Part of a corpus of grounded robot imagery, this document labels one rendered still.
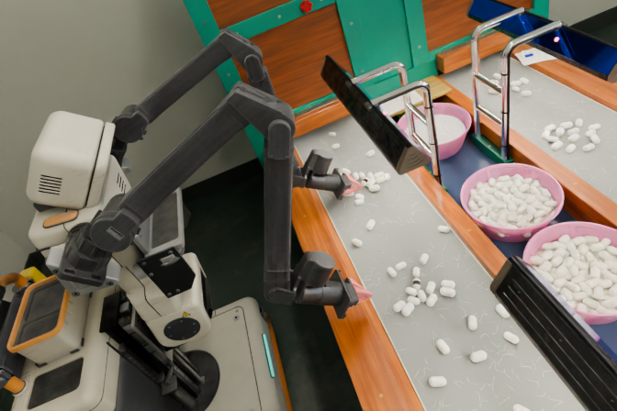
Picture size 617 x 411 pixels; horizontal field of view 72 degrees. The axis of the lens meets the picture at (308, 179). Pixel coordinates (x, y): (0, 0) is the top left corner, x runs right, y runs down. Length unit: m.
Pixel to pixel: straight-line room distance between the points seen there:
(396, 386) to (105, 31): 2.18
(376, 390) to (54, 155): 0.84
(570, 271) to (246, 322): 1.20
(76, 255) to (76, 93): 1.83
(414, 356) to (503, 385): 0.19
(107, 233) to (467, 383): 0.80
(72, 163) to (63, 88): 1.73
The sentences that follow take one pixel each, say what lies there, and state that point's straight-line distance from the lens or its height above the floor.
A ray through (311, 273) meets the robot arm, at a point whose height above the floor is 0.99.
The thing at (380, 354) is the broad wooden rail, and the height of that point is 0.77.
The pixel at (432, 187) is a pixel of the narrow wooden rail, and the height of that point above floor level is 0.77.
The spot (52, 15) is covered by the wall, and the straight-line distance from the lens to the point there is 2.59.
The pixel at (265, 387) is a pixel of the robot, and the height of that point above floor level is 0.27.
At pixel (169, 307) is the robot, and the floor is 0.83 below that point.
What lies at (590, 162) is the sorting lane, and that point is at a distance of 1.50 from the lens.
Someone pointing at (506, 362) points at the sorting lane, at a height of 0.74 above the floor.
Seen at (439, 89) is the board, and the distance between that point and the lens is 1.80.
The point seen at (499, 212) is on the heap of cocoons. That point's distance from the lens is 1.35.
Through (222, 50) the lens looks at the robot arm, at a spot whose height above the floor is 1.34.
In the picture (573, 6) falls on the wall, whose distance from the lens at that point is 3.62.
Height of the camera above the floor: 1.72
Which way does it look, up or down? 39 degrees down
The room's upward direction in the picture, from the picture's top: 22 degrees counter-clockwise
